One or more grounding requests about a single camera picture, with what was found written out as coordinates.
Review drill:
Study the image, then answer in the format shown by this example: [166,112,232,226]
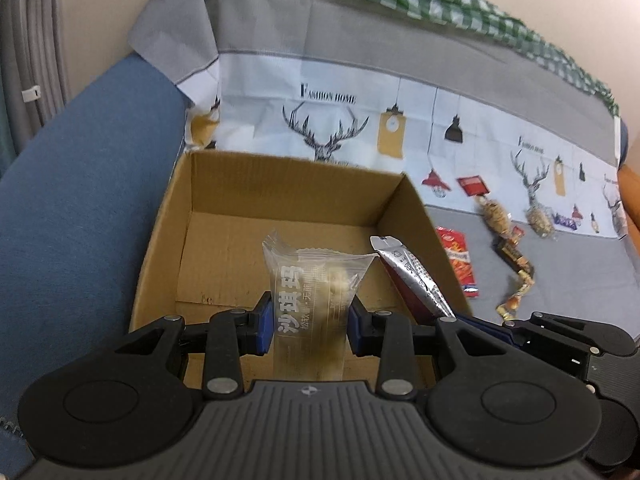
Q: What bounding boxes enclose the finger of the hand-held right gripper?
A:
[515,342,601,387]
[456,311,636,357]

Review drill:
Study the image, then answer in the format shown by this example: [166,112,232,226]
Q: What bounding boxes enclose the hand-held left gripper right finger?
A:
[347,297,505,399]

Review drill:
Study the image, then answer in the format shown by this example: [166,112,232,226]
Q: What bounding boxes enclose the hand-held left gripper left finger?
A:
[114,292,275,397]

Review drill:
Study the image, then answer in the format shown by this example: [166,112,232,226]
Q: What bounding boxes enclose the clear pastry bar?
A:
[261,230,381,383]

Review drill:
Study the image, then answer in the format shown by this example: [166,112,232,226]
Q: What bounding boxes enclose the silver and red snack packet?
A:
[370,235,457,326]

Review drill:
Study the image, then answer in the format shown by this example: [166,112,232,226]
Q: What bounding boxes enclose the dark brown snack packet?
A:
[495,237,536,276]

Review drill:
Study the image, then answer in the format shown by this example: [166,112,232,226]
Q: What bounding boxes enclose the red spicy snack packet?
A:
[435,226,481,300]

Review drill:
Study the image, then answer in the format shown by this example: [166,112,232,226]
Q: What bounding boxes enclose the clear peanut brittle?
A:
[525,207,557,238]
[475,195,512,235]

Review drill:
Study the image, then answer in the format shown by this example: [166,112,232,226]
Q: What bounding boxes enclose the cardboard box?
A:
[129,150,473,391]

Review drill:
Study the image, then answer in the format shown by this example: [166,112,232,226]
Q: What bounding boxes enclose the orange cushion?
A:
[617,165,640,242]

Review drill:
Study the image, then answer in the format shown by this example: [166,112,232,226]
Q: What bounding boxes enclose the blue sofa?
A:
[0,52,193,480]

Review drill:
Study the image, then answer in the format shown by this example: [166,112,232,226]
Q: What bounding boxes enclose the grey deer printed cloth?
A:
[125,0,632,342]

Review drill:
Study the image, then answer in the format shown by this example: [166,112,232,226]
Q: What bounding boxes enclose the grey curtain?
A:
[0,0,71,156]

